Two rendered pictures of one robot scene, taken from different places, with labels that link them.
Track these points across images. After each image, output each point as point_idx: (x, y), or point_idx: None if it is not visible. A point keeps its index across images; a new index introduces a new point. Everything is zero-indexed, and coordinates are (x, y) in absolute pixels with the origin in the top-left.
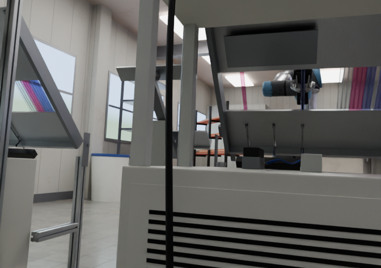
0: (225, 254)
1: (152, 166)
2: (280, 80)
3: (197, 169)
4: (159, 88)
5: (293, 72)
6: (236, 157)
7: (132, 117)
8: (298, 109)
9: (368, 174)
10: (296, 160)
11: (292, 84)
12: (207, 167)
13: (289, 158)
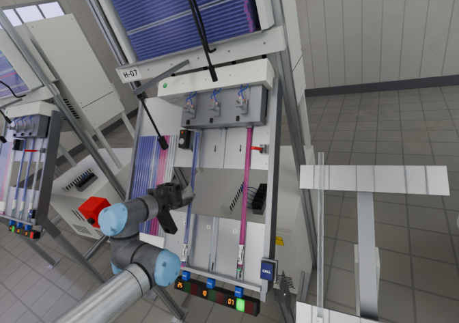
0: None
1: (307, 152)
2: (129, 265)
3: (290, 145)
4: (356, 195)
5: (182, 188)
6: (257, 302)
7: (309, 134)
8: (196, 214)
9: (227, 176)
10: (194, 281)
11: (186, 200)
12: (289, 166)
13: (199, 284)
